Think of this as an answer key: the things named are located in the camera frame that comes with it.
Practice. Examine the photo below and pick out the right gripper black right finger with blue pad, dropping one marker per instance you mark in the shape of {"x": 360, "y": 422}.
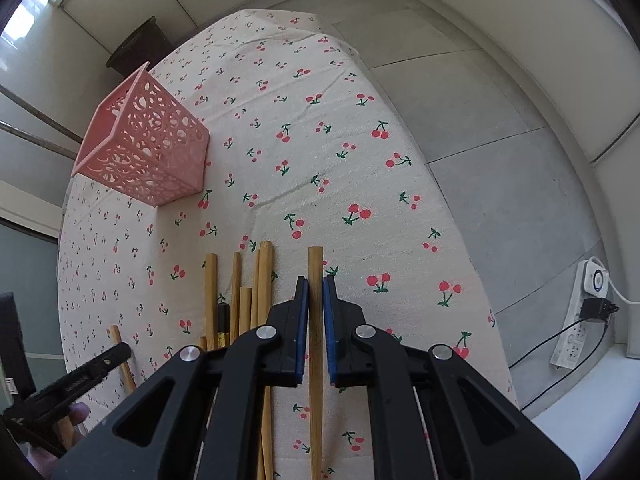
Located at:
{"x": 433, "y": 415}

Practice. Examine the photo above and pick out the light wooden chopstick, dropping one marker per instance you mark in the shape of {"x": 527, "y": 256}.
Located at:
{"x": 315, "y": 277}

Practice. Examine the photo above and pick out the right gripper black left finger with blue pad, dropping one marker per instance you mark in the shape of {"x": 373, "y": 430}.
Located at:
{"x": 199, "y": 415}

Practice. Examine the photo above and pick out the black power adapter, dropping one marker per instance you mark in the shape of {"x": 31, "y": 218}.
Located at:
{"x": 597, "y": 310}

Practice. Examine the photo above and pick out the cherry print tablecloth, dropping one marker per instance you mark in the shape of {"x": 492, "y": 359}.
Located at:
{"x": 303, "y": 151}

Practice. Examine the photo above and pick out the dark brown trash bin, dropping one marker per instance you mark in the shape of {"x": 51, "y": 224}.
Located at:
{"x": 146, "y": 44}

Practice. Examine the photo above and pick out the pink perforated utensil basket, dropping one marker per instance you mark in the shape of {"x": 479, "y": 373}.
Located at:
{"x": 142, "y": 142}

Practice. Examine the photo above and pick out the white power strip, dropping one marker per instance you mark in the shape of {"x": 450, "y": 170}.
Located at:
{"x": 591, "y": 282}

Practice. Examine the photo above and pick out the person's left hand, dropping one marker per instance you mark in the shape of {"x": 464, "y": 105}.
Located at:
{"x": 67, "y": 432}

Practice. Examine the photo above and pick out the black chopstick gold band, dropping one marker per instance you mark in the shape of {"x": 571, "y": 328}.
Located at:
{"x": 223, "y": 324}

